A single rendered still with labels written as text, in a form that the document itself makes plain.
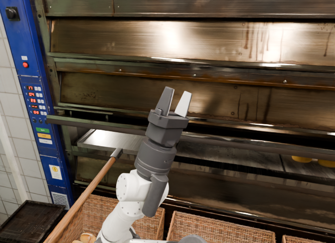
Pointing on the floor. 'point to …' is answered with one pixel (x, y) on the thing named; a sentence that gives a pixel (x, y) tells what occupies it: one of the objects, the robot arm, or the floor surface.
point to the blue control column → (17, 46)
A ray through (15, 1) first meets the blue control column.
